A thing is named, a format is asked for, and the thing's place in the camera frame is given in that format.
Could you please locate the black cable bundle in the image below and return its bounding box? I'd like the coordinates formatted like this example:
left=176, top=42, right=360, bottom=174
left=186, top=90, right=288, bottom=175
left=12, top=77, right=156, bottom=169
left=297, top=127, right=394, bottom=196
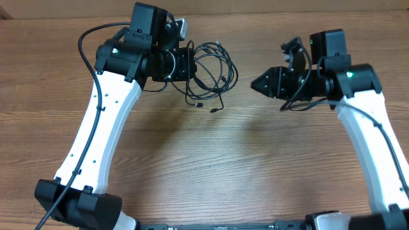
left=166, top=40, right=239, bottom=114

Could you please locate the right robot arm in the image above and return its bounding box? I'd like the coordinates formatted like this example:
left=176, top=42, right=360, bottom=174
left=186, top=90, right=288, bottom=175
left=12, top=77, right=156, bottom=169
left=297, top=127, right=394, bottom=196
left=251, top=29, right=408, bottom=229

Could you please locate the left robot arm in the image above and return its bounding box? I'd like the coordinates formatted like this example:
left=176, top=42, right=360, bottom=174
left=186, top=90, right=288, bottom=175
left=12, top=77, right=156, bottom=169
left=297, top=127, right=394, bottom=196
left=35, top=3, right=196, bottom=229

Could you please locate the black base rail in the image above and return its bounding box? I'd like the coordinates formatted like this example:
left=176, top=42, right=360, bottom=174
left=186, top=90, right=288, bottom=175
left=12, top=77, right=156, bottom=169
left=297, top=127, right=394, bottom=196
left=79, top=210, right=409, bottom=230

